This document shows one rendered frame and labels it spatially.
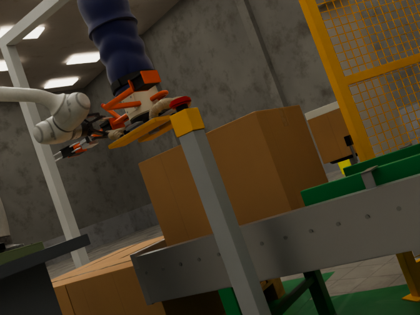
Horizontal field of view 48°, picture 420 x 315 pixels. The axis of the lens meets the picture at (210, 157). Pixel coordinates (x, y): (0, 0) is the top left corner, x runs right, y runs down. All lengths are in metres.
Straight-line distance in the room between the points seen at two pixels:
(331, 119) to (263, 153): 1.95
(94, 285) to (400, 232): 1.49
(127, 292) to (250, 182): 0.86
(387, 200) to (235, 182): 0.58
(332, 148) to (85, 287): 2.02
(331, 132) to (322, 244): 2.14
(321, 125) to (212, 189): 2.25
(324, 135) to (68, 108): 2.12
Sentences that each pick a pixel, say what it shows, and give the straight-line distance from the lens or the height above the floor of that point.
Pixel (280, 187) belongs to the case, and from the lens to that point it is 1.65.
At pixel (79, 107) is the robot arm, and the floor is 1.23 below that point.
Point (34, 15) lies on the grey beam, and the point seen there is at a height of 3.15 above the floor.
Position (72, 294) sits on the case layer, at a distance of 2.54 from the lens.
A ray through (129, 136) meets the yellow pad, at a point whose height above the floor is 1.08.
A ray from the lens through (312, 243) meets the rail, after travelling 1.50.
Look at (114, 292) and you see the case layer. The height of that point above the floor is 0.45.
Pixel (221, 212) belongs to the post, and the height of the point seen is 0.67.
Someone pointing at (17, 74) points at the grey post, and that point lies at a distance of 5.97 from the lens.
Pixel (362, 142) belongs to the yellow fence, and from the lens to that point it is 2.16.
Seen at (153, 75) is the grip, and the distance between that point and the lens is 1.82.
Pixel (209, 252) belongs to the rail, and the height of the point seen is 0.54.
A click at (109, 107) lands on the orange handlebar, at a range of 1.98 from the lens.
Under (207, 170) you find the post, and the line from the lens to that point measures 1.40.
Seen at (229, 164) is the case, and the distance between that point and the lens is 1.73.
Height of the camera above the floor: 0.76
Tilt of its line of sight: 3 degrees up
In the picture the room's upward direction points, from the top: 20 degrees counter-clockwise
